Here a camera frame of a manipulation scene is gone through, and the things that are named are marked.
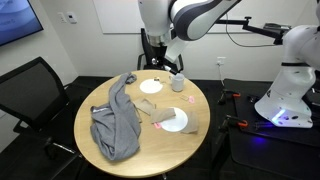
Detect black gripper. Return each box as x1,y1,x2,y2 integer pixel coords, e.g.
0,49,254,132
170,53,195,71
145,42,180,76

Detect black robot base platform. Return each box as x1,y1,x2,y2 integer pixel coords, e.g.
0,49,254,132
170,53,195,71
212,78,320,180

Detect white ceramic cup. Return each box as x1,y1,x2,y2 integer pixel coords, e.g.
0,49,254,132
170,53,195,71
168,72,186,93

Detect small white round plate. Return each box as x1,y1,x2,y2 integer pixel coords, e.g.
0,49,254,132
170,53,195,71
138,78,165,95

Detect black office chair with armrests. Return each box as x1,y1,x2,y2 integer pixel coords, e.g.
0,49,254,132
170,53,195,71
136,26,185,74

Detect large white round plate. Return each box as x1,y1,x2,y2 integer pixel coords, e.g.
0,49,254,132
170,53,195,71
159,106,190,133

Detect orange black bar clamp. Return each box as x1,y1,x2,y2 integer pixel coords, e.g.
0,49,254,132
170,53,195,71
217,88,242,105
221,114,250,135

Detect grey hooded sweatshirt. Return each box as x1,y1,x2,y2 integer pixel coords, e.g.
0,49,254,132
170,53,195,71
89,72,142,162

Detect small black knob on platform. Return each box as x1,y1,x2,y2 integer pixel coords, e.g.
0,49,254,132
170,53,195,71
246,94,261,104

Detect black mesh office chair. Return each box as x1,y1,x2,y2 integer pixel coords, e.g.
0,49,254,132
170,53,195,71
0,56,85,180

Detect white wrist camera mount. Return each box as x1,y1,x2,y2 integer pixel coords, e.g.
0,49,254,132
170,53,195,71
164,35,188,64

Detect white wall power outlet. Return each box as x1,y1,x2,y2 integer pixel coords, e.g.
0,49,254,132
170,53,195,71
216,56,227,67

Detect white outlet cable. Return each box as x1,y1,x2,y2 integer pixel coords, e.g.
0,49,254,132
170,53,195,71
219,64,226,88

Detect thin black hanging cable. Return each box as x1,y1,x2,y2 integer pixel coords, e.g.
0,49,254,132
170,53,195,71
225,13,278,49

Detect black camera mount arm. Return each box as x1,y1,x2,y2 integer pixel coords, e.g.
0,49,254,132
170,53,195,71
215,15,292,46

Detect white wall thermostat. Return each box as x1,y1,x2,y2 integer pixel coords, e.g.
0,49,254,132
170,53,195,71
66,11,79,25

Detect white light switch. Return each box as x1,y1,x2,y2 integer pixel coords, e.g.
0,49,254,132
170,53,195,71
56,11,67,24

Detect wall mounted display screen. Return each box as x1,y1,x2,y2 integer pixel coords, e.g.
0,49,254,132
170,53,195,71
0,0,45,47

